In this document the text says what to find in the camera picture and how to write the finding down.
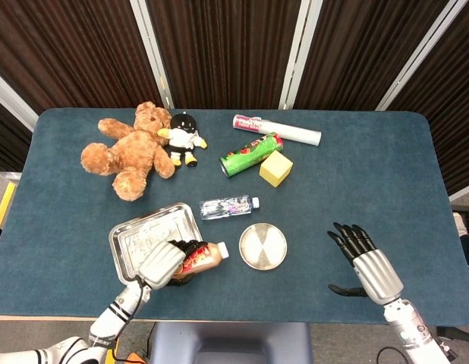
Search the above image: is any brown drink bottle red label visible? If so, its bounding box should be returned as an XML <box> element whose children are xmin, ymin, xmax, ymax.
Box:
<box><xmin>169</xmin><ymin>240</ymin><xmax>231</xmax><ymax>284</ymax></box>

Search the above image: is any yellow foam cube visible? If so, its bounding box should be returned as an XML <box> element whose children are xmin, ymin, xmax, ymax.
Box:
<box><xmin>259</xmin><ymin>149</ymin><xmax>294</xmax><ymax>188</ymax></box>

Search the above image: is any round steel plate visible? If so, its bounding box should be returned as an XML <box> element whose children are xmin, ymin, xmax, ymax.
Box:
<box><xmin>238</xmin><ymin>222</ymin><xmax>288</xmax><ymax>271</ymax></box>

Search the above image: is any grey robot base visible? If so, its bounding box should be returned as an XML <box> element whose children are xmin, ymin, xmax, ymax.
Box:
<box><xmin>149</xmin><ymin>322</ymin><xmax>313</xmax><ymax>364</ymax></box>

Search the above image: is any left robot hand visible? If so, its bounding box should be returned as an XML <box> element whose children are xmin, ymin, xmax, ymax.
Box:
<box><xmin>137</xmin><ymin>238</ymin><xmax>205</xmax><ymax>291</ymax></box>

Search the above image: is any brown teddy bear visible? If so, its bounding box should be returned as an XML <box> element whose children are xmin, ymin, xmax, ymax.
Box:
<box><xmin>80</xmin><ymin>101</ymin><xmax>176</xmax><ymax>202</ymax></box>

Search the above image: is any rectangular steel tray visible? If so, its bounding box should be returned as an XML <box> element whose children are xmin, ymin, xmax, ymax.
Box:
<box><xmin>108</xmin><ymin>202</ymin><xmax>205</xmax><ymax>285</ymax></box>

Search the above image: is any teal felt table cover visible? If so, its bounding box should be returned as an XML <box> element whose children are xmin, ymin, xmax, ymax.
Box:
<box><xmin>0</xmin><ymin>108</ymin><xmax>469</xmax><ymax>326</ymax></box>

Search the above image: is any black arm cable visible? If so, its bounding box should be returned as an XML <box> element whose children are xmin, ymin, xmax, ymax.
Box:
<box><xmin>112</xmin><ymin>276</ymin><xmax>152</xmax><ymax>363</ymax></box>

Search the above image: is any black white plush doll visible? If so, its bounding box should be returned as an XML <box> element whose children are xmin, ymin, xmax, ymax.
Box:
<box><xmin>156</xmin><ymin>111</ymin><xmax>208</xmax><ymax>168</ymax></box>

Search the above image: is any green chips can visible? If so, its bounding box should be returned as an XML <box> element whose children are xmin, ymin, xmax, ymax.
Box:
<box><xmin>219</xmin><ymin>131</ymin><xmax>285</xmax><ymax>180</ymax></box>

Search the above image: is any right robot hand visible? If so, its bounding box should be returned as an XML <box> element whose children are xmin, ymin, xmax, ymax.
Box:
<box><xmin>326</xmin><ymin>221</ymin><xmax>404</xmax><ymax>306</ymax></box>

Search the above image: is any clear water bottle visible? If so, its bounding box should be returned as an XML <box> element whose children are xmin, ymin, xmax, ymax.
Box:
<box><xmin>199</xmin><ymin>194</ymin><xmax>262</xmax><ymax>221</ymax></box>

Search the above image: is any white partition post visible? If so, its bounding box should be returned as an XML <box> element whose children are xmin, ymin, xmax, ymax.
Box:
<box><xmin>279</xmin><ymin>0</ymin><xmax>315</xmax><ymax>111</ymax></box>
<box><xmin>375</xmin><ymin>0</ymin><xmax>469</xmax><ymax>111</ymax></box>
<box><xmin>0</xmin><ymin>67</ymin><xmax>40</xmax><ymax>133</ymax></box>
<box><xmin>130</xmin><ymin>0</ymin><xmax>175</xmax><ymax>110</ymax></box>

